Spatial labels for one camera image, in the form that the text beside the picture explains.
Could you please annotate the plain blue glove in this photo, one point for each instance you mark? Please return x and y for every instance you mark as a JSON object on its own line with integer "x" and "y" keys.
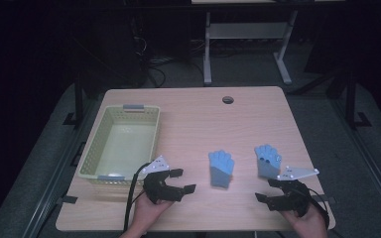
{"x": 221, "y": 168}

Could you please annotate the black table edge tab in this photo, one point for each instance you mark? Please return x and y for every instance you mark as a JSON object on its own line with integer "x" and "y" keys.
{"x": 67, "y": 199}
{"x": 329, "y": 199}

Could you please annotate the aluminium frame rail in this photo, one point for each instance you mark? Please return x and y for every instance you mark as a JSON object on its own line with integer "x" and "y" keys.
{"x": 54, "y": 178}
{"x": 367, "y": 155}

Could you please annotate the black metal stand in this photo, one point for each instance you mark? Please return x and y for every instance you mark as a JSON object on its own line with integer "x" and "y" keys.
{"x": 351, "y": 99}

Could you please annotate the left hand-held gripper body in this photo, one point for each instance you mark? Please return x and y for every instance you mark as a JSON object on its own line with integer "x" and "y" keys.
{"x": 160, "y": 193}

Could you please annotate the blue glove with dark dots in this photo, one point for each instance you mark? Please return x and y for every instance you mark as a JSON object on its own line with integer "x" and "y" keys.
{"x": 268, "y": 162}

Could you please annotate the white metal desk frame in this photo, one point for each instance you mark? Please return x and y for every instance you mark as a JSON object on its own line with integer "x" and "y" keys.
{"x": 244, "y": 30}

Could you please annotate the person's left hand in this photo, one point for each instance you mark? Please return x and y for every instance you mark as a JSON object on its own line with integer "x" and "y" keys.
{"x": 147, "y": 214}

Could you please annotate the person's right hand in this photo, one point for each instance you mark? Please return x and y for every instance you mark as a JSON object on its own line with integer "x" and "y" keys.
{"x": 309, "y": 224}

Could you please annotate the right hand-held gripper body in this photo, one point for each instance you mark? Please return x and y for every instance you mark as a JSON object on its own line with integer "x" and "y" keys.
{"x": 292, "y": 198}

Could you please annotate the pale yellow plastic basket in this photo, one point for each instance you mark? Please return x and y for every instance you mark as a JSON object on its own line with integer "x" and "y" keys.
{"x": 122, "y": 142}

